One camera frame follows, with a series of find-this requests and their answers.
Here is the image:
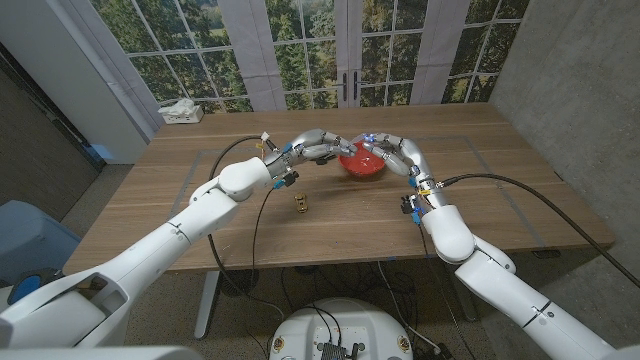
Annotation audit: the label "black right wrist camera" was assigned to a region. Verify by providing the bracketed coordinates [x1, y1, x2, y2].
[399, 194, 426, 226]

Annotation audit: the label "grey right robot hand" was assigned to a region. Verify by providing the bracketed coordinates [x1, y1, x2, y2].
[360, 132, 449, 209]

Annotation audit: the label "round black floor stand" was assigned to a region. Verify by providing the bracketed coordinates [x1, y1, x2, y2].
[219, 268, 260, 299]

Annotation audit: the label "white power strip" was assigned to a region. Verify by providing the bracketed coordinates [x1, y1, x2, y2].
[162, 105, 205, 125]

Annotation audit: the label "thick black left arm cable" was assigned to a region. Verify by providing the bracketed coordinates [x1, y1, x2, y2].
[207, 134, 284, 322]

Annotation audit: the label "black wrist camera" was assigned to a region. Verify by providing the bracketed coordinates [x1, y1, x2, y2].
[399, 194, 426, 226]
[273, 170, 300, 190]

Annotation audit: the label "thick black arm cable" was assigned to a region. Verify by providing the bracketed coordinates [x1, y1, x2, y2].
[438, 172, 640, 290]
[207, 134, 284, 322]

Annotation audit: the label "white floor cable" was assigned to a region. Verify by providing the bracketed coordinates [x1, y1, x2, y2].
[377, 260, 444, 354]

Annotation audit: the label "blue chair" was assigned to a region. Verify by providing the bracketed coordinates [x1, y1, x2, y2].
[0, 199, 82, 286]

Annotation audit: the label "red speckled bowl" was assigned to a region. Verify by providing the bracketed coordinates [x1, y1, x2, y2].
[337, 141, 387, 179]

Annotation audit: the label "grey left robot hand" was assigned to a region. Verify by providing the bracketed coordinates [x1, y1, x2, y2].
[262, 128, 359, 177]

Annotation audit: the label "white table leg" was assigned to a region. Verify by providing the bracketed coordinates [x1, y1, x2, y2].
[193, 270, 221, 340]

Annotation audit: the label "black floor cable tangle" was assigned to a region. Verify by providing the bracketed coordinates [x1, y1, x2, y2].
[279, 259, 419, 321]

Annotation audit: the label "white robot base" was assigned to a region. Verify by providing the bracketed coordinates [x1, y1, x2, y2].
[268, 297, 415, 360]

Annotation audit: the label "thin black left wrist cable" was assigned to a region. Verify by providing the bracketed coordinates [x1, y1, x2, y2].
[250, 187, 277, 281]

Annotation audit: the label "blue foot pedals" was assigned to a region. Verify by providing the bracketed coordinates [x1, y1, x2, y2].
[7, 268, 65, 305]

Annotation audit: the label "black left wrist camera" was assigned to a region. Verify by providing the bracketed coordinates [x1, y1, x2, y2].
[273, 170, 300, 190]

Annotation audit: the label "printed window backdrop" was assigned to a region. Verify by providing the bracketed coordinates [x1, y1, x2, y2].
[89, 0, 531, 114]

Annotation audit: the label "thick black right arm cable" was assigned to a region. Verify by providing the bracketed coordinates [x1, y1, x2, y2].
[438, 172, 640, 290]

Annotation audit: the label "crumpled white tissue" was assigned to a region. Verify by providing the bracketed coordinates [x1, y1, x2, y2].
[157, 97, 196, 118]

